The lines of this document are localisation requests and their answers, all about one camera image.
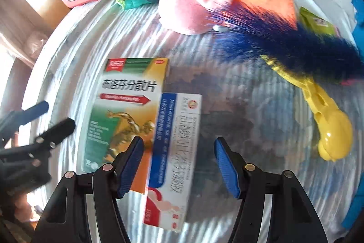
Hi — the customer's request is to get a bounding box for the green orange medicine box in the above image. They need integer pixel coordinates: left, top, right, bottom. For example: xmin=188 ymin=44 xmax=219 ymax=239
xmin=82 ymin=57 xmax=170 ymax=194

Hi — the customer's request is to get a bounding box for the pig plush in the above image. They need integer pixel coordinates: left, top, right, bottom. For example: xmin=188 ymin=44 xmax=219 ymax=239
xmin=154 ymin=0 xmax=298 ymax=35

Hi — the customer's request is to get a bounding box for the yellow snowball clamp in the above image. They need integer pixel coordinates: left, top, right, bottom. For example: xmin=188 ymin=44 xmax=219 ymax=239
xmin=260 ymin=55 xmax=353 ymax=161

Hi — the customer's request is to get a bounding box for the blue plastic storage crate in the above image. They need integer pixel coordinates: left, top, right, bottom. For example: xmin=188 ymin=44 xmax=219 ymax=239
xmin=341 ymin=0 xmax=364 ymax=238

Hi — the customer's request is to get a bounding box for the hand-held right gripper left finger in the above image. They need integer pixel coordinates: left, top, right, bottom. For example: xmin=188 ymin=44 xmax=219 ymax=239
xmin=34 ymin=136 xmax=145 ymax=243

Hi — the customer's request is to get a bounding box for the white blue medicine box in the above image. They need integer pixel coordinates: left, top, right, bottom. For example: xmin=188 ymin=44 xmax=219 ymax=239
xmin=143 ymin=92 xmax=203 ymax=233

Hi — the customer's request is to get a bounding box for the blue feather duster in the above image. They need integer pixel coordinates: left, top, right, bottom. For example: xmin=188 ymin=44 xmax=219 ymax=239
xmin=212 ymin=2 xmax=359 ymax=84

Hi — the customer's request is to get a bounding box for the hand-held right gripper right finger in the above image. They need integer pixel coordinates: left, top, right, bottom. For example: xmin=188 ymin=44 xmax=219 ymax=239
xmin=214 ymin=137 xmax=329 ymax=243

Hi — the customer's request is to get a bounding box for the lime green packet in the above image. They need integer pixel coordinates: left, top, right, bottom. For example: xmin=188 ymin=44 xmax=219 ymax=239
xmin=298 ymin=7 xmax=337 ymax=36

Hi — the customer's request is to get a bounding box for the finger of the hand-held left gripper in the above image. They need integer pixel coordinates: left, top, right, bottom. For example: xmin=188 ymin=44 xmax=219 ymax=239
xmin=31 ymin=118 xmax=77 ymax=151
xmin=0 ymin=101 xmax=49 ymax=132

